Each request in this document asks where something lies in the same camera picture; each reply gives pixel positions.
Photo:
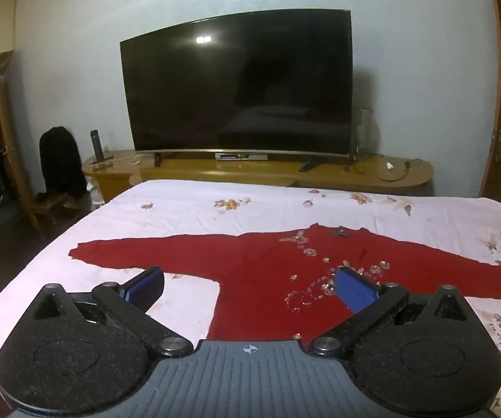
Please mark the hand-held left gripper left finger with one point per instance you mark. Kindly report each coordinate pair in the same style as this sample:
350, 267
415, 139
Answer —
146, 285

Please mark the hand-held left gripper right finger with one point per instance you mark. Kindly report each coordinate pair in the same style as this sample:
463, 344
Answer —
354, 291

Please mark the red beaded sweater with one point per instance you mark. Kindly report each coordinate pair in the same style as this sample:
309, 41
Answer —
267, 270

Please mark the floral pink bedsheet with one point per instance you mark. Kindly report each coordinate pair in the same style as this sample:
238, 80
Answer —
189, 209

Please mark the clear plastic bottle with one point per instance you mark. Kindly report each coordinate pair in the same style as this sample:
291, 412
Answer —
95, 195

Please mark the small dark object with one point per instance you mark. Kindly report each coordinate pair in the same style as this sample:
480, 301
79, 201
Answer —
101, 166

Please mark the wooden chair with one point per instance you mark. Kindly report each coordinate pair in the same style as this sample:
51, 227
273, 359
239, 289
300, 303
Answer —
50, 202

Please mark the wooden television stand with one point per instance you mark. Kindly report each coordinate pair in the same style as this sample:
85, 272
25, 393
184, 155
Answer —
241, 172

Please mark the black thermos bottle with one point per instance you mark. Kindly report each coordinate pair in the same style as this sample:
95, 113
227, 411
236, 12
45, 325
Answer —
97, 143

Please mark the black garment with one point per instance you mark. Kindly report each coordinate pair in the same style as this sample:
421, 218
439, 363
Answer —
61, 161

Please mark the clear glass vase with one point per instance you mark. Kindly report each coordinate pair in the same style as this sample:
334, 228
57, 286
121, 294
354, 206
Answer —
363, 133

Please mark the silver set-top box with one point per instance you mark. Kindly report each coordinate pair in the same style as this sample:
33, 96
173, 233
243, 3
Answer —
239, 156

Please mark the wooden wardrobe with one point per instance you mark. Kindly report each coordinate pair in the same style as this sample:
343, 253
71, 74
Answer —
4, 139

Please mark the black curved television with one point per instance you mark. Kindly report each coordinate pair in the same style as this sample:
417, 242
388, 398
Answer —
233, 96

